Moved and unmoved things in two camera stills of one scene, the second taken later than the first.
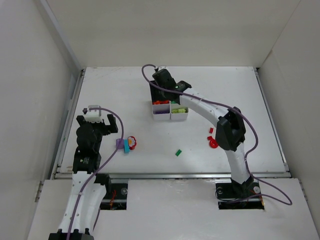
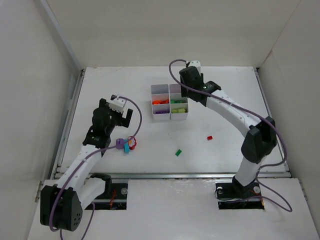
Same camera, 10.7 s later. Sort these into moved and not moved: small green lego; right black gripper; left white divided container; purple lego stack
Moved: right black gripper
Not moved: purple lego stack; left white divided container; small green lego
